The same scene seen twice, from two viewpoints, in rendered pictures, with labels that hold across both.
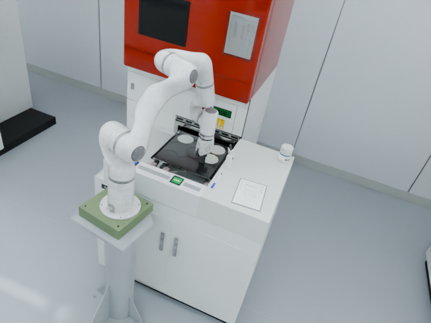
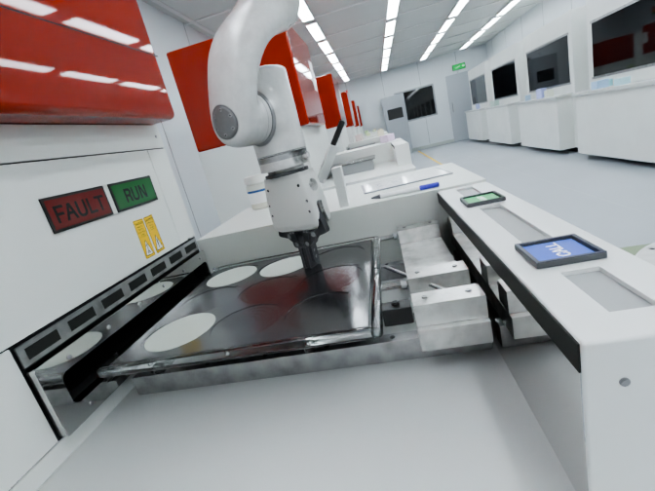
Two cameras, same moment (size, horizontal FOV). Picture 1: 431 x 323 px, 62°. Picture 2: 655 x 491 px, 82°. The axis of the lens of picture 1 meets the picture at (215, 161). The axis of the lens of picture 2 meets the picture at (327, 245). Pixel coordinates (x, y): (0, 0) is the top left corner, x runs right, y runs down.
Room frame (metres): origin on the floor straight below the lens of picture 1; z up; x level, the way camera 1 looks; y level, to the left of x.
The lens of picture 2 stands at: (1.68, 0.73, 1.11)
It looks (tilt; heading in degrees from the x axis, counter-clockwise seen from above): 16 degrees down; 266
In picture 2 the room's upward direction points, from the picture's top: 14 degrees counter-clockwise
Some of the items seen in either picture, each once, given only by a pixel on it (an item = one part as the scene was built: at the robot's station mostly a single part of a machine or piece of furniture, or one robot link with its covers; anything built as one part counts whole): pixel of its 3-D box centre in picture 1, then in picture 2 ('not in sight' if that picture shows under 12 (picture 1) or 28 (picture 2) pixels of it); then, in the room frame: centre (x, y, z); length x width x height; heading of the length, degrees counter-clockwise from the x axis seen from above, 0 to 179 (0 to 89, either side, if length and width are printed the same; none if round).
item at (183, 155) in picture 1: (194, 152); (268, 290); (1.75, 0.14, 0.90); 0.34 x 0.34 x 0.01; 75
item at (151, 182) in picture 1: (153, 182); (515, 270); (1.42, 0.29, 0.89); 0.55 x 0.09 x 0.14; 75
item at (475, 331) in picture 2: not in sight; (432, 276); (1.49, 0.19, 0.87); 0.36 x 0.08 x 0.03; 75
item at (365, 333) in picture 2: (166, 143); (229, 354); (1.80, 0.31, 0.90); 0.37 x 0.01 x 0.01; 165
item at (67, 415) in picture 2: (204, 136); (152, 316); (1.96, 0.10, 0.89); 0.44 x 0.02 x 0.10; 75
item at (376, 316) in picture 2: (180, 168); (376, 272); (1.58, 0.18, 0.90); 0.38 x 0.01 x 0.01; 75
